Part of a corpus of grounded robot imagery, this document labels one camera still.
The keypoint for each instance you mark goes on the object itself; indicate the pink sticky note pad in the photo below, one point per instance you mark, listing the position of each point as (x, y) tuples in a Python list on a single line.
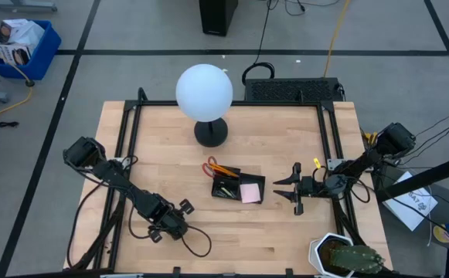
[(250, 193)]

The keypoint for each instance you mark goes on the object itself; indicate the white globe table lamp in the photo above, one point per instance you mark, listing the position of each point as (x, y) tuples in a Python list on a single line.
[(203, 92)]

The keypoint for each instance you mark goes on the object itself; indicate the yellow connector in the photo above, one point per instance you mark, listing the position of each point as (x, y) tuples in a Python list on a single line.
[(371, 137)]

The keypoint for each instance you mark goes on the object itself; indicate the black tower box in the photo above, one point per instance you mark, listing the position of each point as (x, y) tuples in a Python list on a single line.
[(217, 17)]

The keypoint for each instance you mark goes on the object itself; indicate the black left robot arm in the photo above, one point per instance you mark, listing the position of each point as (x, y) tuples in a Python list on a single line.
[(112, 175)]

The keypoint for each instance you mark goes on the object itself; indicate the printed cardboard carton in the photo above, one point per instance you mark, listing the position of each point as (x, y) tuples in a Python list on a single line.
[(11, 52)]

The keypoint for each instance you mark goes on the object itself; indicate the round yellow blue sticker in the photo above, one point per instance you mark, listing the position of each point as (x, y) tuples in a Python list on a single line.
[(444, 233)]

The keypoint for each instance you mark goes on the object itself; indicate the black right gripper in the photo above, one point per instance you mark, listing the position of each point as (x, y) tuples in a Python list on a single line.
[(311, 187)]

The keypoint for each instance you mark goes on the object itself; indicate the black table edge clamp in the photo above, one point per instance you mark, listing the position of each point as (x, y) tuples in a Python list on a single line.
[(176, 271), (289, 272)]

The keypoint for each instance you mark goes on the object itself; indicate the green cactus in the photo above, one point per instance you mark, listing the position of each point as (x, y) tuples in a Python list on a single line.
[(357, 259)]

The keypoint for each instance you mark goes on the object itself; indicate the white paper sheet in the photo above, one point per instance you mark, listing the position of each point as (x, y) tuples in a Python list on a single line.
[(409, 208)]

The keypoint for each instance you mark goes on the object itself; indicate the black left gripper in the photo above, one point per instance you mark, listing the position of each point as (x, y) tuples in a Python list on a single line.
[(172, 224)]

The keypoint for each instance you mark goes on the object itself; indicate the small black floor object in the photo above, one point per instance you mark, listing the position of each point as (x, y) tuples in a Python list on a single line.
[(7, 124)]

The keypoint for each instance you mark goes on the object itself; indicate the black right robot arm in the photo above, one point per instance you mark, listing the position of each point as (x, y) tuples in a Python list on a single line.
[(363, 164)]

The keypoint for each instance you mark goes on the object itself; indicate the silver aluminium bar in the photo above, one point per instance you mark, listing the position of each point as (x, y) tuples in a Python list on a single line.
[(121, 275)]

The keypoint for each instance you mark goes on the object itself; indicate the black mesh desk organizer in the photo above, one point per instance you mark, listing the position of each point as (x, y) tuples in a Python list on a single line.
[(252, 178)]

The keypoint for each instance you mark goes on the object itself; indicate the black metal post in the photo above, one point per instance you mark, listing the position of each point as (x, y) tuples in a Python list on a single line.
[(421, 179)]

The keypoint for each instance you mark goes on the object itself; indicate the white plastic bag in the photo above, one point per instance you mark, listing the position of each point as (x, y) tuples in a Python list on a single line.
[(31, 34)]

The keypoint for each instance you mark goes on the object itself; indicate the white plant pot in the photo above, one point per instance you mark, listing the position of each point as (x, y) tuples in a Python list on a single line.
[(313, 251)]

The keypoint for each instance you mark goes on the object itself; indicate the blue plastic bin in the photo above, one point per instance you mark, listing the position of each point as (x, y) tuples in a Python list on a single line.
[(42, 58)]

